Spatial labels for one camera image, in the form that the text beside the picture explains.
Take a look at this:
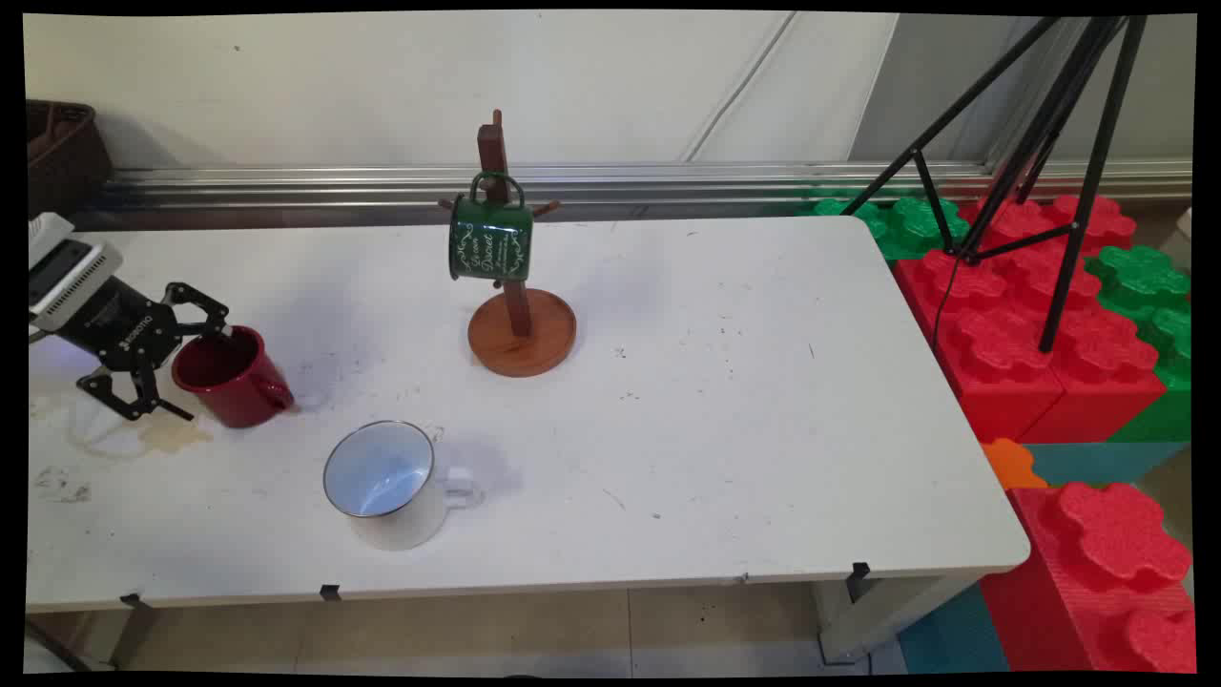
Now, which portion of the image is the green enamel mug white print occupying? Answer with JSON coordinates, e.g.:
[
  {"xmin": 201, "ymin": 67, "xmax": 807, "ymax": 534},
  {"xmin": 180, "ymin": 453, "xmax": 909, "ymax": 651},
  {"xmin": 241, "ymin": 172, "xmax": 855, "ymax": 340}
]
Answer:
[{"xmin": 447, "ymin": 172, "xmax": 534, "ymax": 285}]

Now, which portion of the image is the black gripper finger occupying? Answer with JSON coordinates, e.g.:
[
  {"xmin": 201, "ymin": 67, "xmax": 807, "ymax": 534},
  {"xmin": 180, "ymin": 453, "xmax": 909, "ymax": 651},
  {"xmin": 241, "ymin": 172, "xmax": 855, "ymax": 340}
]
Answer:
[
  {"xmin": 160, "ymin": 282, "xmax": 233, "ymax": 341},
  {"xmin": 76, "ymin": 359, "xmax": 195, "ymax": 422}
]

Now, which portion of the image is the red foam block small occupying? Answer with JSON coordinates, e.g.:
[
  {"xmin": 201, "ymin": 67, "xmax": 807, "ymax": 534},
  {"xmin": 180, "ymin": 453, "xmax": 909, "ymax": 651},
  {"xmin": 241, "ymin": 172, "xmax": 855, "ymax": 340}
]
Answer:
[{"xmin": 962, "ymin": 194, "xmax": 1138, "ymax": 280}]

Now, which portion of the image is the black tripod cable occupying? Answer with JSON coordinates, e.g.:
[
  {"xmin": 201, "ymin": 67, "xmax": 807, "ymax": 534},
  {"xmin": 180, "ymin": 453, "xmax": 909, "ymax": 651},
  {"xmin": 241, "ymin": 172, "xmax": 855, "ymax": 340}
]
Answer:
[{"xmin": 930, "ymin": 253, "xmax": 958, "ymax": 346}]

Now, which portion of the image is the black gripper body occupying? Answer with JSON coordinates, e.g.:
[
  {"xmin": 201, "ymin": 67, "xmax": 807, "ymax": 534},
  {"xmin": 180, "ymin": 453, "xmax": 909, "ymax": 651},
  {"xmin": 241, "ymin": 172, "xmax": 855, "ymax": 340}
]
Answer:
[{"xmin": 55, "ymin": 277, "xmax": 184, "ymax": 373}]

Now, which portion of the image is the brown woven basket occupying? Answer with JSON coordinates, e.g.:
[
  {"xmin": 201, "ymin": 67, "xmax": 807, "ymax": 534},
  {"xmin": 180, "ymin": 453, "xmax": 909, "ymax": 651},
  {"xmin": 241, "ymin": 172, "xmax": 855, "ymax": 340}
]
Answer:
[{"xmin": 27, "ymin": 100, "xmax": 114, "ymax": 220}]

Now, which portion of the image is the orange foam piece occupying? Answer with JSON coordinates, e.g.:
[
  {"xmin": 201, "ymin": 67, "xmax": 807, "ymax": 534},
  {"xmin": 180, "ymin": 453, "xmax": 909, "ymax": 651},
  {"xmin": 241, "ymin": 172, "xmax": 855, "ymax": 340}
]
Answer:
[{"xmin": 980, "ymin": 437, "xmax": 1049, "ymax": 491}]

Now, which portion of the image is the green foam block flat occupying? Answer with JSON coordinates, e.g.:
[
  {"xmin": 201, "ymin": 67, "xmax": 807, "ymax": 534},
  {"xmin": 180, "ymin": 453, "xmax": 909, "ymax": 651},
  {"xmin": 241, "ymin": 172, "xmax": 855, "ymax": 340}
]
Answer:
[{"xmin": 797, "ymin": 196, "xmax": 971, "ymax": 261}]

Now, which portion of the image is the black floor cable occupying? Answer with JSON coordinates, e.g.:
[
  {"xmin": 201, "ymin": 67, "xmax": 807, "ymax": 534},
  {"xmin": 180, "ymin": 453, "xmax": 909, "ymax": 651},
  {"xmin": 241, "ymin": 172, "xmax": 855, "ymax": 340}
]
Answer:
[{"xmin": 27, "ymin": 618, "xmax": 96, "ymax": 674}]

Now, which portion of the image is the red enamel mug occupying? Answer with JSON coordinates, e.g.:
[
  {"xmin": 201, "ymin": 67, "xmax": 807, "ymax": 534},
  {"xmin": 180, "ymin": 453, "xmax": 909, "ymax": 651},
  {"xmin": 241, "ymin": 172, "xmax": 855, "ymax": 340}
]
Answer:
[{"xmin": 171, "ymin": 325, "xmax": 296, "ymax": 429}]

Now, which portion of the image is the red foam block tall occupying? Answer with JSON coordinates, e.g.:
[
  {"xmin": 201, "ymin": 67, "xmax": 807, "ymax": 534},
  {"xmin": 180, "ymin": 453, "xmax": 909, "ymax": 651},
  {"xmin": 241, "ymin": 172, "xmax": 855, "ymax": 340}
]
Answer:
[{"xmin": 980, "ymin": 481, "xmax": 1196, "ymax": 675}]

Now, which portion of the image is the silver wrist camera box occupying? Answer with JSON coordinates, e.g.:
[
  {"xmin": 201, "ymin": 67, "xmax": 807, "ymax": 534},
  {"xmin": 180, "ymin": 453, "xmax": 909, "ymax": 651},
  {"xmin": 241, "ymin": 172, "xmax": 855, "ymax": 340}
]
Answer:
[{"xmin": 28, "ymin": 237, "xmax": 124, "ymax": 333}]

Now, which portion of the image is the red foam block wide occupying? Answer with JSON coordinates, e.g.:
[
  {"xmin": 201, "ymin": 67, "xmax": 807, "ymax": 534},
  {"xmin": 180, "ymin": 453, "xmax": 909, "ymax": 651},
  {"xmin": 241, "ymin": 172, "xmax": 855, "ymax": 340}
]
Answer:
[{"xmin": 892, "ymin": 248, "xmax": 1168, "ymax": 446}]

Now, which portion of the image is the green foam block tall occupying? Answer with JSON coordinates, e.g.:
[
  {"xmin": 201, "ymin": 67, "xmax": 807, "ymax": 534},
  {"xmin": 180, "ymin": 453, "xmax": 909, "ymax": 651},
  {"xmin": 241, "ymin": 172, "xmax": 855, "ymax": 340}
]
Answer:
[{"xmin": 1086, "ymin": 244, "xmax": 1192, "ymax": 443}]

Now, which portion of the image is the blue foam floor block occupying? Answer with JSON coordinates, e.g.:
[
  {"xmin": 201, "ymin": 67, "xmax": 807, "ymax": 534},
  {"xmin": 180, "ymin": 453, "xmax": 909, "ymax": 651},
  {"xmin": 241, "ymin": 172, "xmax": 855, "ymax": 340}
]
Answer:
[{"xmin": 896, "ymin": 582, "xmax": 1011, "ymax": 675}]

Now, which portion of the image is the grey table leg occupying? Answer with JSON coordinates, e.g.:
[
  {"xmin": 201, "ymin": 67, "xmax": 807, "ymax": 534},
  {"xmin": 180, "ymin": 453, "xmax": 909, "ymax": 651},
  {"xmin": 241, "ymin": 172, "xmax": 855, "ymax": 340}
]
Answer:
[{"xmin": 107, "ymin": 603, "xmax": 161, "ymax": 671}]

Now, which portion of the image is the wooden mug tree stand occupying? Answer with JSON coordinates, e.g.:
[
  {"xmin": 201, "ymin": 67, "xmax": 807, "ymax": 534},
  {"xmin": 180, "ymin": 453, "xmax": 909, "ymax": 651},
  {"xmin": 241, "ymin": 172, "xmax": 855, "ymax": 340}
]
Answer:
[{"xmin": 438, "ymin": 110, "xmax": 578, "ymax": 379}]

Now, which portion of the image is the aluminium wall rail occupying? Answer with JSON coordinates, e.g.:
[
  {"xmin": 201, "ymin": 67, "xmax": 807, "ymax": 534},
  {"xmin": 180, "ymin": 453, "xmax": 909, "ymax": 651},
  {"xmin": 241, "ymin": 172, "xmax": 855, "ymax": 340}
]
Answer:
[{"xmin": 76, "ymin": 159, "xmax": 1193, "ymax": 231}]

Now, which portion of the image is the black camera tripod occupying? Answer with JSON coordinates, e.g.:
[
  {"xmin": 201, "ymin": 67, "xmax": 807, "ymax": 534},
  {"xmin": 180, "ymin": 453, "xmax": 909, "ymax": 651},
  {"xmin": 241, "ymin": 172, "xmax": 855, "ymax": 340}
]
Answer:
[{"xmin": 839, "ymin": 14, "xmax": 1148, "ymax": 354}]

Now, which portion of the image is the teal foam block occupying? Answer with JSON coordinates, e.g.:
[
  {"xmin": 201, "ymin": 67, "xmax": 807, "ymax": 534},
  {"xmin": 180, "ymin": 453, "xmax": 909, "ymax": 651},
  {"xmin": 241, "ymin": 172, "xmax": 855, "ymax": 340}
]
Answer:
[{"xmin": 1024, "ymin": 440, "xmax": 1190, "ymax": 489}]

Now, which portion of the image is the white table leg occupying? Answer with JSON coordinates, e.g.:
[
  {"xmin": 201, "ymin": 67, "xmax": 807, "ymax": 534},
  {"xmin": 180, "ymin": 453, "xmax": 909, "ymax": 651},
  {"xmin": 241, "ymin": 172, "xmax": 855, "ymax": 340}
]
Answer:
[{"xmin": 814, "ymin": 571, "xmax": 985, "ymax": 665}]

